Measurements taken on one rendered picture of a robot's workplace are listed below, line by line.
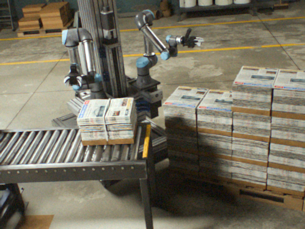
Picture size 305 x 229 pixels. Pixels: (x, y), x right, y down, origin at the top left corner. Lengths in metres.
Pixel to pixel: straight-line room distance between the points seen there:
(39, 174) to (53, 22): 6.56
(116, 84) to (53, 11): 5.56
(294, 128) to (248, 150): 0.42
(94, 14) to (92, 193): 1.62
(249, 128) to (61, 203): 1.79
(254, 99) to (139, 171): 1.01
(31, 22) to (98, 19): 5.84
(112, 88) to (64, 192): 1.07
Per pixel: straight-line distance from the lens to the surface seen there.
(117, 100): 2.76
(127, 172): 2.49
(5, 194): 3.65
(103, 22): 3.30
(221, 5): 8.87
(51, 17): 8.92
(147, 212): 2.70
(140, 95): 3.52
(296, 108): 2.81
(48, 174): 2.62
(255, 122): 2.93
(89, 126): 2.62
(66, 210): 3.46
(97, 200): 3.47
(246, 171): 3.18
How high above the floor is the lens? 2.22
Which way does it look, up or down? 28 degrees down
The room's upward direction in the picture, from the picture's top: 6 degrees counter-clockwise
